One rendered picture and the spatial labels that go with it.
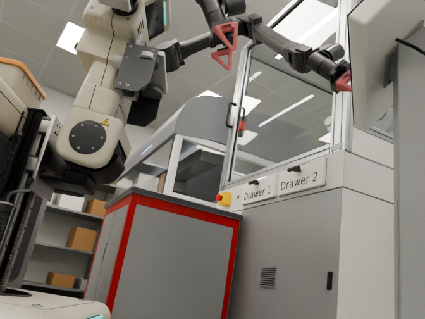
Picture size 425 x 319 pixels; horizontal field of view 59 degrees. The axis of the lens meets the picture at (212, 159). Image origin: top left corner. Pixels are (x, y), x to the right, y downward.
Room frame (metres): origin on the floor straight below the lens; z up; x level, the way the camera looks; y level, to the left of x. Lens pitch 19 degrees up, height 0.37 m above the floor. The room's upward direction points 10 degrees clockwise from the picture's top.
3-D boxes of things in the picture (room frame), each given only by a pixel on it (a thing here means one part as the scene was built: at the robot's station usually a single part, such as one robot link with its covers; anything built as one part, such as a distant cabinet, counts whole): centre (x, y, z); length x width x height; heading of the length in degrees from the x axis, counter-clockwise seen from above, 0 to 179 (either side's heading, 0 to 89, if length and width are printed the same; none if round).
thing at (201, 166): (3.48, 0.12, 1.13); 1.78 x 1.14 x 0.45; 24
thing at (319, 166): (1.49, -0.38, 0.87); 0.29 x 0.02 x 0.11; 24
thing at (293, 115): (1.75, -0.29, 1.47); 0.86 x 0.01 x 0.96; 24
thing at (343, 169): (1.93, -0.71, 0.87); 1.02 x 0.95 x 0.14; 24
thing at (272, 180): (1.78, -0.25, 0.87); 0.29 x 0.02 x 0.11; 24
